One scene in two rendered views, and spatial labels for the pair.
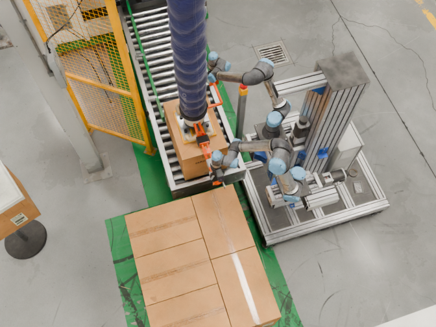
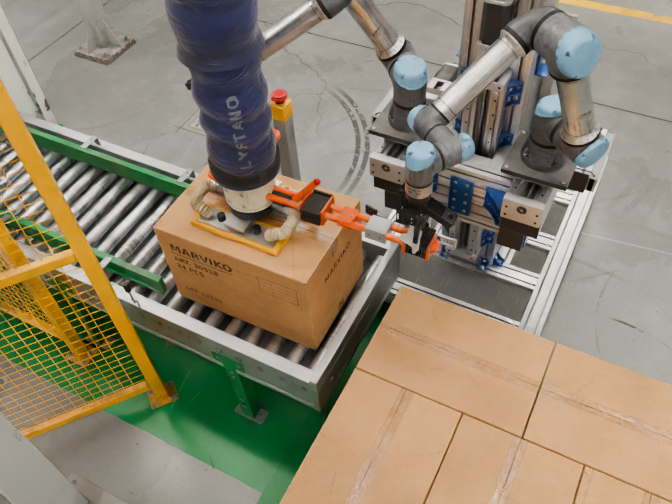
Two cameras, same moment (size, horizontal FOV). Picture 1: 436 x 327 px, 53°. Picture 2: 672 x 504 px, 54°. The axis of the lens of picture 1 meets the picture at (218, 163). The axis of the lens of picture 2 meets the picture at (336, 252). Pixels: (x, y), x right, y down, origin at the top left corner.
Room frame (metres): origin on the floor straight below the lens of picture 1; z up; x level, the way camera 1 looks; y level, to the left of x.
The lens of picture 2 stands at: (0.62, 1.01, 2.57)
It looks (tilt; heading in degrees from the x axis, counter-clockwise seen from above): 50 degrees down; 320
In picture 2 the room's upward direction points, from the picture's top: 5 degrees counter-clockwise
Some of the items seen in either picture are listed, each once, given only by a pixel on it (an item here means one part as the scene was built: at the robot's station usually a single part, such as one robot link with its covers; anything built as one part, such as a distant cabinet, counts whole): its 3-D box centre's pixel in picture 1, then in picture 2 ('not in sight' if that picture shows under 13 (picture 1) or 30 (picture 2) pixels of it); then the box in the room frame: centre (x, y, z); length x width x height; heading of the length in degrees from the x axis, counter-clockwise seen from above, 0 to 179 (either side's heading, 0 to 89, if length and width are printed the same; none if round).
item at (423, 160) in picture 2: (217, 157); (421, 163); (1.44, 0.01, 1.38); 0.09 x 0.08 x 0.11; 73
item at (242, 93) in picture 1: (240, 118); (293, 192); (2.34, -0.22, 0.50); 0.07 x 0.07 x 1.00; 18
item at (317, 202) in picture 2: (202, 140); (316, 207); (1.76, 0.12, 1.08); 0.10 x 0.08 x 0.06; 109
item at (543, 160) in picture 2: not in sight; (546, 145); (1.39, -0.59, 1.09); 0.15 x 0.15 x 0.10
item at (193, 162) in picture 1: (195, 136); (265, 250); (1.99, 0.20, 0.75); 0.60 x 0.40 x 0.40; 19
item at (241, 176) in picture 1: (209, 184); (359, 326); (1.64, 0.08, 0.48); 0.70 x 0.03 x 0.15; 108
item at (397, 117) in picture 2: (271, 129); (409, 108); (1.86, -0.43, 1.09); 0.15 x 0.15 x 0.10
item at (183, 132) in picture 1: (183, 124); (239, 225); (1.96, 0.30, 0.98); 0.34 x 0.10 x 0.05; 19
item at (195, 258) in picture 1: (199, 268); (503, 488); (0.89, 0.15, 0.34); 1.20 x 1.00 x 0.40; 18
